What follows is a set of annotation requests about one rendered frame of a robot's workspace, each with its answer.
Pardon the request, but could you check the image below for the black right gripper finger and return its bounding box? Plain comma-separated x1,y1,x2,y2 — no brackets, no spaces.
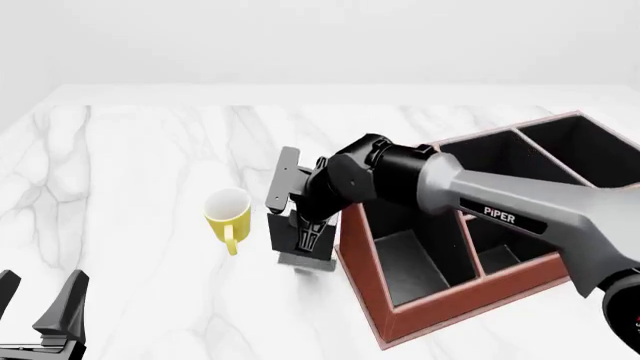
296,218,330,252

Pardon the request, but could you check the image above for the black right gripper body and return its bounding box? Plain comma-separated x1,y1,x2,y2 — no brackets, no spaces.
288,198,345,228

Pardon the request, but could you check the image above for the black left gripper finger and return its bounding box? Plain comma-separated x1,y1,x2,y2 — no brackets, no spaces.
0,269,23,321
31,268,91,343

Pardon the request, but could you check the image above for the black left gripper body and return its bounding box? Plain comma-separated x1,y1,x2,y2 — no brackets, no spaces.
0,332,87,360

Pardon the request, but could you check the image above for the black book with grey pages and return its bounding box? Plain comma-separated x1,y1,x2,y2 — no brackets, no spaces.
267,211,343,274

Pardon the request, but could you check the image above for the red-brown desk caddy black inside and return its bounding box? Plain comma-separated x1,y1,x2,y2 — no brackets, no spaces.
333,108,640,352

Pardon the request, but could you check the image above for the yellow mug with white inside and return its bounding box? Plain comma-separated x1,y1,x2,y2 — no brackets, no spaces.
202,186,253,258

